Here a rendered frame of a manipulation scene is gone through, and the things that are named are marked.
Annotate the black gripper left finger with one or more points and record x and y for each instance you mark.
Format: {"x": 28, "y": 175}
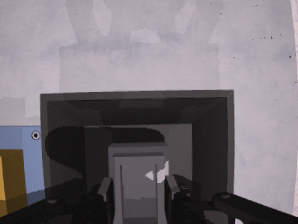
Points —
{"x": 53, "y": 210}

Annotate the brass-yellow rectangular block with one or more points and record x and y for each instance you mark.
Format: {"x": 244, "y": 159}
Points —
{"x": 13, "y": 195}

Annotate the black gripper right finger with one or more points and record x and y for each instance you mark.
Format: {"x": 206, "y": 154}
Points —
{"x": 223, "y": 209}

